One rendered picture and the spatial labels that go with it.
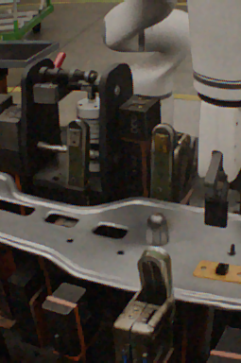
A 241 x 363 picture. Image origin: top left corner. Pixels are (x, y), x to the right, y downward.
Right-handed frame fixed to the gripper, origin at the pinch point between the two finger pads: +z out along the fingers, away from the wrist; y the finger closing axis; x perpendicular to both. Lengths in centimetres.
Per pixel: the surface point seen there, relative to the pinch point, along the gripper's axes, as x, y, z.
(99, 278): -16.5, 6.2, 12.8
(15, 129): -47, -21, 6
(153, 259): -5.0, 13.0, 1.3
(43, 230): -30.0, -1.2, 12.5
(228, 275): 1.4, 0.6, 12.3
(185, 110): -101, -260, 111
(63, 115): -166, -229, 111
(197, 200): -26, -62, 42
